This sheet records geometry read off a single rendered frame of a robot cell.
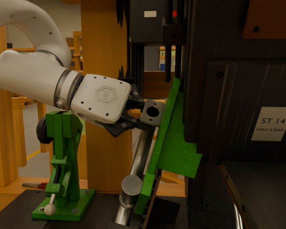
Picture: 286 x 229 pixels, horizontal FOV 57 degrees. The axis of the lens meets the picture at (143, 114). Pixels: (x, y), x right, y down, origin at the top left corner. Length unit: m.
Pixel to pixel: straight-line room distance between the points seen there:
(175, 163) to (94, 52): 0.48
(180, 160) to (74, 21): 11.02
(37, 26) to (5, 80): 0.13
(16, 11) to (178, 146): 0.36
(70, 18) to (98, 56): 10.66
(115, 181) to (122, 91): 0.43
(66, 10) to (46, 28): 10.99
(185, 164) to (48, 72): 0.31
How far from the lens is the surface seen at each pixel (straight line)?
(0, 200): 0.97
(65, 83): 0.53
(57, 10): 11.73
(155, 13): 0.71
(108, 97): 0.53
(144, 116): 0.52
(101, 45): 0.83
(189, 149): 0.46
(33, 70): 0.55
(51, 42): 0.61
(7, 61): 0.58
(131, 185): 0.48
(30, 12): 0.56
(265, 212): 0.34
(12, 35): 12.59
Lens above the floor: 1.29
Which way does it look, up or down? 10 degrees down
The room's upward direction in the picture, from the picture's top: straight up
